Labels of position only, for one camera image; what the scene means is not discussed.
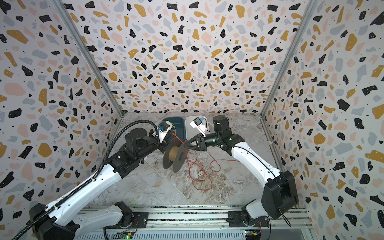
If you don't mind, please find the grey cable spool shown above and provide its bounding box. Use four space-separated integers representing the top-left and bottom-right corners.
163 142 188 173

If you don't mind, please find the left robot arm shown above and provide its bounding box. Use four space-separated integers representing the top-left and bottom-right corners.
14 120 172 240

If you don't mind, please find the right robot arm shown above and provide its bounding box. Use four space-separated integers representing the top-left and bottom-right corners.
178 115 299 226

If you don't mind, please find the white plastic bin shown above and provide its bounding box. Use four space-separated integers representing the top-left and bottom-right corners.
185 115 214 140

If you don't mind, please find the teal plastic bin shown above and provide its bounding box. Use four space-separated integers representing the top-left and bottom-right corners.
163 117 186 142

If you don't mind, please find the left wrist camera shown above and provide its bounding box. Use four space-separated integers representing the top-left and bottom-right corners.
153 121 173 144

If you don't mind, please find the left frame post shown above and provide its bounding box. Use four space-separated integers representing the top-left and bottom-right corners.
52 1 124 119

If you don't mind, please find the frame post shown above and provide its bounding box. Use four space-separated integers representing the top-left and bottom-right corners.
261 0 319 120
52 1 124 119

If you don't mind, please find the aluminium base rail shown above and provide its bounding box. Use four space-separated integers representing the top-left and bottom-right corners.
76 206 317 240

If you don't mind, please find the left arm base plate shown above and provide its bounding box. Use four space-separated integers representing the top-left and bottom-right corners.
127 212 149 231

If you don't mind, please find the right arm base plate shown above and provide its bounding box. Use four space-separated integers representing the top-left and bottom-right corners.
226 211 270 228

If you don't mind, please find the right frame post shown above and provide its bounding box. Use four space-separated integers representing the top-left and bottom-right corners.
261 0 319 120

